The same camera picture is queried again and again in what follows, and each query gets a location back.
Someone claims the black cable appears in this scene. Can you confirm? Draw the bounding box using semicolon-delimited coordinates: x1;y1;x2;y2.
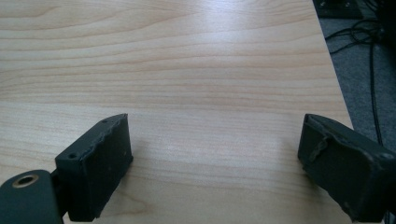
324;19;382;55
369;40;385;147

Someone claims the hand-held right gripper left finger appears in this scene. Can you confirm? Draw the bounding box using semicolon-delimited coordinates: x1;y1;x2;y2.
54;113;134;223

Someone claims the black metal stand base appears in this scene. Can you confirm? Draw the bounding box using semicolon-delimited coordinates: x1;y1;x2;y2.
312;0;365;21

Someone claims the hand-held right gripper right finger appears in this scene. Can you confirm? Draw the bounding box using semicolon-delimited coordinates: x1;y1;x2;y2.
297;113;396;224

